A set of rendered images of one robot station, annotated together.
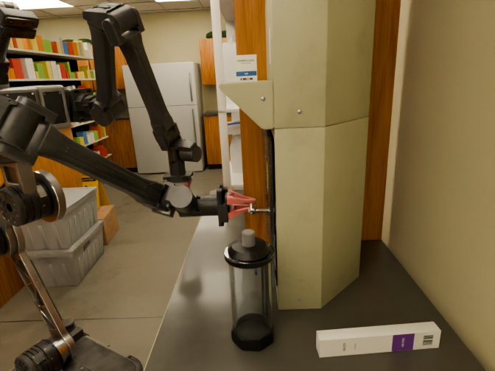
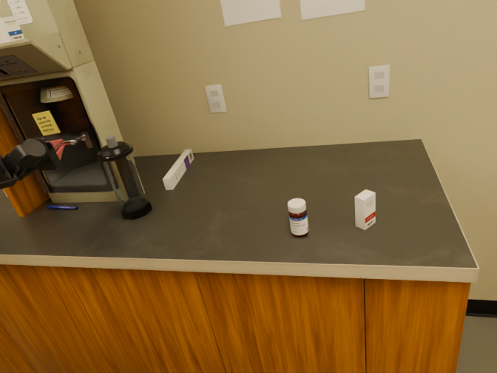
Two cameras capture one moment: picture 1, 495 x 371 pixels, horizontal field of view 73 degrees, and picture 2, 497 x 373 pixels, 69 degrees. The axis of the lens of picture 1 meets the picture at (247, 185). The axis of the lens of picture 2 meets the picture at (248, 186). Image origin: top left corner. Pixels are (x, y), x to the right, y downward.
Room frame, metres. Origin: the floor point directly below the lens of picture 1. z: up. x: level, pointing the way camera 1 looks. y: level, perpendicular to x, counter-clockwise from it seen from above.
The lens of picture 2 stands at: (-0.03, 0.91, 1.53)
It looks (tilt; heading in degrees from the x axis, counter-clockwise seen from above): 28 degrees down; 287
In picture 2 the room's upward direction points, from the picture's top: 11 degrees counter-clockwise
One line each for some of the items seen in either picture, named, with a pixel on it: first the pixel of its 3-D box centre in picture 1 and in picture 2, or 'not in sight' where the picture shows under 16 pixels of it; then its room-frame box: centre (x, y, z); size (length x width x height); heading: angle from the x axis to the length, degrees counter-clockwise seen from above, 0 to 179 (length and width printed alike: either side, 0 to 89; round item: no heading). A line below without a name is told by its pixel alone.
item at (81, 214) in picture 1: (61, 216); not in sight; (2.60, 1.55, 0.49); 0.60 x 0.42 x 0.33; 178
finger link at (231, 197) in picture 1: (238, 205); (52, 149); (0.84, 0.03, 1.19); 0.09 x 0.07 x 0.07; 89
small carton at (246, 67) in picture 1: (246, 68); (6, 29); (0.86, -0.01, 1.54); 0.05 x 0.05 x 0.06; 89
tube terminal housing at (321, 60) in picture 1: (317, 149); (67, 90); (0.89, -0.19, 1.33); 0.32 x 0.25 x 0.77; 178
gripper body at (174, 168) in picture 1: (177, 168); not in sight; (1.21, 0.26, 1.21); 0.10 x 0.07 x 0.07; 88
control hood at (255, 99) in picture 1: (247, 101); (8, 61); (0.90, -0.01, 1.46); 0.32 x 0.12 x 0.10; 178
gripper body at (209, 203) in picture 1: (211, 205); (35, 158); (0.85, 0.10, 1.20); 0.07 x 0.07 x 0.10; 89
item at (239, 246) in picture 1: (248, 245); (113, 146); (0.65, 0.00, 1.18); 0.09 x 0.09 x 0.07
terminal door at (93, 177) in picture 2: (269, 199); (58, 140); (0.90, -0.06, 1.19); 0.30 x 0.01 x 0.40; 178
